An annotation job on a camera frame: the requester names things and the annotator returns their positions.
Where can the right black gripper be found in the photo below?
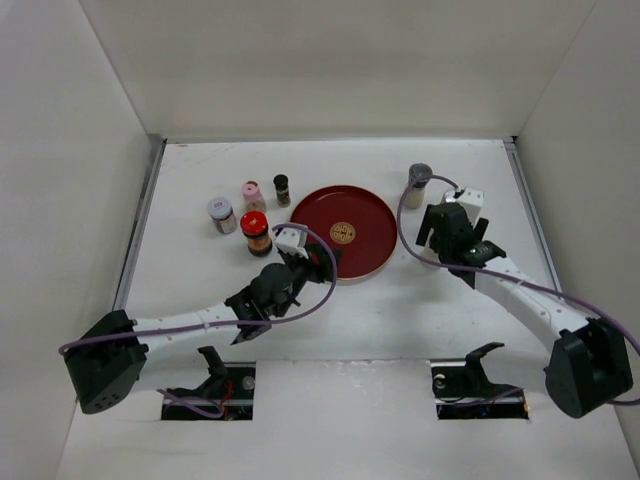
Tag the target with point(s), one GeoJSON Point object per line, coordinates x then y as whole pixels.
{"type": "Point", "coordinates": [427, 225]}

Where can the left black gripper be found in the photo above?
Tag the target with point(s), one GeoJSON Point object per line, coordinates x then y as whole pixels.
{"type": "Point", "coordinates": [320, 272]}

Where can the clear cap pepper grinder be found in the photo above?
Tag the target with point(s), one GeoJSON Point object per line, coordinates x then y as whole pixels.
{"type": "Point", "coordinates": [418, 177]}

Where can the black knob salt grinder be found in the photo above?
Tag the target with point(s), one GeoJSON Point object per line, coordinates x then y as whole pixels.
{"type": "Point", "coordinates": [430, 257]}

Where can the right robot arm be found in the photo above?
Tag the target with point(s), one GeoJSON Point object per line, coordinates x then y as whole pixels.
{"type": "Point", "coordinates": [588, 364]}

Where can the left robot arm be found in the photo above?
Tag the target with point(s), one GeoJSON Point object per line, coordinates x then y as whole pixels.
{"type": "Point", "coordinates": [120, 355]}

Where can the red round tray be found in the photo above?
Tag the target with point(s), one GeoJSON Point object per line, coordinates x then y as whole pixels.
{"type": "Point", "coordinates": [355, 221]}

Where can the red lid sauce jar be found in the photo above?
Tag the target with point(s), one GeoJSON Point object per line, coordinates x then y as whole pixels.
{"type": "Point", "coordinates": [255, 228]}

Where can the black lid spice bottle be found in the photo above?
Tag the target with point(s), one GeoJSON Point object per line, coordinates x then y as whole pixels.
{"type": "Point", "coordinates": [281, 185]}

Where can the pink lid spice bottle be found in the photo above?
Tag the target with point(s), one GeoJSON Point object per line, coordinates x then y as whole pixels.
{"type": "Point", "coordinates": [253, 198]}

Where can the dark jar white lid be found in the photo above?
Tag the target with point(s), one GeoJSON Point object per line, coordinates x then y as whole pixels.
{"type": "Point", "coordinates": [222, 214]}

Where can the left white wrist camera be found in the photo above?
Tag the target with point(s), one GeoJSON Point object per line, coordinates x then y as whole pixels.
{"type": "Point", "coordinates": [292, 241]}

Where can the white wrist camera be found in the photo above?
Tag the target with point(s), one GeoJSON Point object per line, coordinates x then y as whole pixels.
{"type": "Point", "coordinates": [472, 200]}
{"type": "Point", "coordinates": [292, 241]}

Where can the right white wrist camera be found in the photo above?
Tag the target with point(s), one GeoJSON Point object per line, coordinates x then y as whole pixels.
{"type": "Point", "coordinates": [472, 200]}

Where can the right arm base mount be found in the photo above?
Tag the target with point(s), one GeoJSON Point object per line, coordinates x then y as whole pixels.
{"type": "Point", "coordinates": [463, 391]}

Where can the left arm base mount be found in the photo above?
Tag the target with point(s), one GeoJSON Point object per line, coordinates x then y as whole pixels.
{"type": "Point", "coordinates": [225, 394]}

